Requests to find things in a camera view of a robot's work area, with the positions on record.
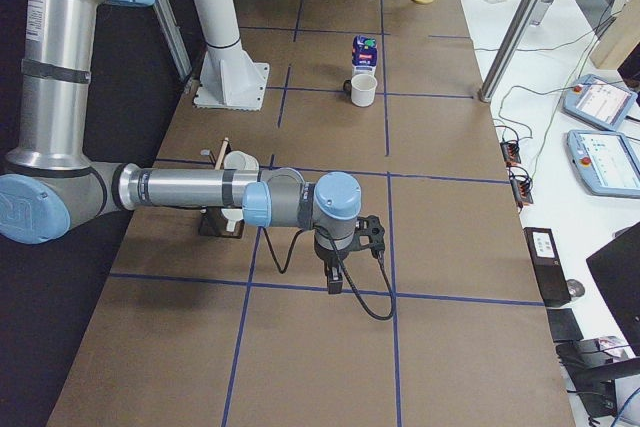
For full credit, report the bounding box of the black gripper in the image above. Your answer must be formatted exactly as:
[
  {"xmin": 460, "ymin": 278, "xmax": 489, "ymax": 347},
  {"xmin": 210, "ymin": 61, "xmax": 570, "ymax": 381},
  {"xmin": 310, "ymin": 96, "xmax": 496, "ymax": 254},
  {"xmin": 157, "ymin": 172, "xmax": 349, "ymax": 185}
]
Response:
[{"xmin": 314, "ymin": 234, "xmax": 349, "ymax": 294}]

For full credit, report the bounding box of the orange black connector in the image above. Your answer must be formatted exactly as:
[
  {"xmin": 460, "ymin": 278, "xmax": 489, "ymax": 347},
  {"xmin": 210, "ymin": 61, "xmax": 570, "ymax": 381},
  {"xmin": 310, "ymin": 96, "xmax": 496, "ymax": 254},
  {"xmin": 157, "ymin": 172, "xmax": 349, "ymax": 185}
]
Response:
[
  {"xmin": 500, "ymin": 139, "xmax": 521, "ymax": 166},
  {"xmin": 509, "ymin": 171, "xmax": 533, "ymax": 209}
]

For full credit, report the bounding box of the teach pendant far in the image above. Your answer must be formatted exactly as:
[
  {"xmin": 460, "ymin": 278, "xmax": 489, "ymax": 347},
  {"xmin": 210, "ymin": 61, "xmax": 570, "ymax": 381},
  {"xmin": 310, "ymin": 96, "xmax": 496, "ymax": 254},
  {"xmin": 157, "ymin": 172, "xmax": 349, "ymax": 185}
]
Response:
[{"xmin": 562, "ymin": 74, "xmax": 638, "ymax": 131}]

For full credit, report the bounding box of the blue white milk carton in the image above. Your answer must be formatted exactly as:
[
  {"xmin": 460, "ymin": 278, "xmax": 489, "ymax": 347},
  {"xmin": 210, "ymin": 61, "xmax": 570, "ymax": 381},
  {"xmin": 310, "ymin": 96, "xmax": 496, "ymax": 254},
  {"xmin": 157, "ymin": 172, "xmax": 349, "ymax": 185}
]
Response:
[{"xmin": 351, "ymin": 35, "xmax": 378, "ymax": 76}]

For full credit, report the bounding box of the black monitor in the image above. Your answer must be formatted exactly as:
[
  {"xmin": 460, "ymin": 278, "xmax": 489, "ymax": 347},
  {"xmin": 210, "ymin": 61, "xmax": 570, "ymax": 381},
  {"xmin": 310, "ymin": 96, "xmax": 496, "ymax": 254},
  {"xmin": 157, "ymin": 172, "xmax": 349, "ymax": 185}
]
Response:
[{"xmin": 586, "ymin": 224, "xmax": 640, "ymax": 355}]

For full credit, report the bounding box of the teach pendant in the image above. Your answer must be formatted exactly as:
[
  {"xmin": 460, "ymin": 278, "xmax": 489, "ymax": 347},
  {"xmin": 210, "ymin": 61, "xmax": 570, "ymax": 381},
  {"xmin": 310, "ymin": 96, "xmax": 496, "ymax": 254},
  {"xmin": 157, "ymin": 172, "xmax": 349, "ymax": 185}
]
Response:
[
  {"xmin": 566, "ymin": 130, "xmax": 639, "ymax": 198},
  {"xmin": 562, "ymin": 74, "xmax": 638, "ymax": 131}
]

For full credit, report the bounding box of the orange black connector far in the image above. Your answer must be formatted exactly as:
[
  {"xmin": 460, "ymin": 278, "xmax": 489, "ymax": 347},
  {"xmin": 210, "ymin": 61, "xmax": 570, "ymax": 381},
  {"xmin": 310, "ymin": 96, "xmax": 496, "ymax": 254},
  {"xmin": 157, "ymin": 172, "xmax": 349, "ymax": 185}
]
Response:
[{"xmin": 500, "ymin": 139, "xmax": 521, "ymax": 166}]

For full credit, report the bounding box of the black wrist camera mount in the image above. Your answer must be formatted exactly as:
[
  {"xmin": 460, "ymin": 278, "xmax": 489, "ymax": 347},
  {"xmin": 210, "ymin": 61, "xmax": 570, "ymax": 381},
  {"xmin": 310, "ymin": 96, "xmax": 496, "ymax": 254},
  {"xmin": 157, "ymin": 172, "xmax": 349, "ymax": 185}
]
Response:
[{"xmin": 350, "ymin": 215, "xmax": 385, "ymax": 258}]

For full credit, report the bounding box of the teach pendant near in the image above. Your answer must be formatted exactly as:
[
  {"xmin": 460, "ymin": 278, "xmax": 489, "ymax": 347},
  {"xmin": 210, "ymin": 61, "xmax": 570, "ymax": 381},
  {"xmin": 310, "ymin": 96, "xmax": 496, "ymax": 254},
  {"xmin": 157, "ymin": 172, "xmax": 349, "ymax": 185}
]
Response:
[{"xmin": 566, "ymin": 130, "xmax": 639, "ymax": 198}]

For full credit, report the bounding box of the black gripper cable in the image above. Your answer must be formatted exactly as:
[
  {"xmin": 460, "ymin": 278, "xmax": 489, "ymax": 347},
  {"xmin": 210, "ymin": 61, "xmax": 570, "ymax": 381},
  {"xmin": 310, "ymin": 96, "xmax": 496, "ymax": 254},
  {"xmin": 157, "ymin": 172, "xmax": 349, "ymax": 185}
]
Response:
[{"xmin": 260, "ymin": 226, "xmax": 396, "ymax": 321}]

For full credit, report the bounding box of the orange black connector near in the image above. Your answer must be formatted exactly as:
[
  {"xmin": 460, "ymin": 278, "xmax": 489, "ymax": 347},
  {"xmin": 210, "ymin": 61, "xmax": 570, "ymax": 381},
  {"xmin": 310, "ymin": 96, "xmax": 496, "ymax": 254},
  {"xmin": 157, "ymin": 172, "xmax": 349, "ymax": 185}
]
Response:
[{"xmin": 509, "ymin": 171, "xmax": 533, "ymax": 209}]

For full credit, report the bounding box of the aluminium frame post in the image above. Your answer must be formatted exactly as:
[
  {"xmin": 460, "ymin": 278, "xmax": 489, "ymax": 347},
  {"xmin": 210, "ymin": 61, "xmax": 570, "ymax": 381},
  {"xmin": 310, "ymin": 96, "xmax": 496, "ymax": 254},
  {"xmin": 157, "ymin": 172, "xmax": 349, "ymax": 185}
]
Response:
[{"xmin": 478, "ymin": 0, "xmax": 540, "ymax": 103}]

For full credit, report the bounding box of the black box white label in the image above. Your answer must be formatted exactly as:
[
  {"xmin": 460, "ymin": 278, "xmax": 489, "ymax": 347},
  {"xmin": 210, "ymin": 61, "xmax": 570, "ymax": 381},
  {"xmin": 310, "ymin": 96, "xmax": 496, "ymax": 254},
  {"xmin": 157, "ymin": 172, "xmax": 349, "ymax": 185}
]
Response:
[{"xmin": 523, "ymin": 227, "xmax": 571, "ymax": 307}]

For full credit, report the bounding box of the black wire mug rack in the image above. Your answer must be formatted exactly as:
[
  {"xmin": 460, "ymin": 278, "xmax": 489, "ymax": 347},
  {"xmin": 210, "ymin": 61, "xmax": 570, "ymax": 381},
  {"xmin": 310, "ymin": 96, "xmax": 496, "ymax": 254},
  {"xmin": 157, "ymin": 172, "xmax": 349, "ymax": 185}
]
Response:
[{"xmin": 198, "ymin": 137, "xmax": 244, "ymax": 239}]

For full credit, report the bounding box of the wooden board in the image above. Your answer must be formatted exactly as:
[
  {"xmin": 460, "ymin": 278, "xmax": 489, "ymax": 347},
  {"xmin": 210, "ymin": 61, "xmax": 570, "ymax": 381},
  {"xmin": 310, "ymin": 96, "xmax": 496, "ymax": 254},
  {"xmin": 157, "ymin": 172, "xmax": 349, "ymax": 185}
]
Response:
[{"xmin": 590, "ymin": 0, "xmax": 639, "ymax": 70}]

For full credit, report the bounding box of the white ribbed mug near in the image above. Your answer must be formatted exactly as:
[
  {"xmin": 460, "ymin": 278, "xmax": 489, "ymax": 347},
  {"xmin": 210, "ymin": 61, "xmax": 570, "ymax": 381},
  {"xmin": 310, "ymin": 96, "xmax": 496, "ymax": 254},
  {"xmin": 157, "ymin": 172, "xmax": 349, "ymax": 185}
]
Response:
[{"xmin": 221, "ymin": 209, "xmax": 244, "ymax": 236}]

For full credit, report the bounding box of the white smiley mug black handle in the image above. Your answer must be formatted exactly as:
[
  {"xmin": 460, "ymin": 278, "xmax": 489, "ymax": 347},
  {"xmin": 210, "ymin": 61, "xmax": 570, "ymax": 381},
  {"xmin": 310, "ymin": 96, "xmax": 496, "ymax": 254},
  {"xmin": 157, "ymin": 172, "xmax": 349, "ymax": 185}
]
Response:
[{"xmin": 343, "ymin": 73, "xmax": 378, "ymax": 107}]

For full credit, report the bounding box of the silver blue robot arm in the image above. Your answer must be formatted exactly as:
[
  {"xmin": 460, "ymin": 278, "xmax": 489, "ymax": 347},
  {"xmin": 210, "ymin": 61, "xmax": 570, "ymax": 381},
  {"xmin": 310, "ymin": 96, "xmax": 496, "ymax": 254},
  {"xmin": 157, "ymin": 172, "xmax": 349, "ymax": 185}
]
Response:
[{"xmin": 1, "ymin": 0, "xmax": 361, "ymax": 294}]

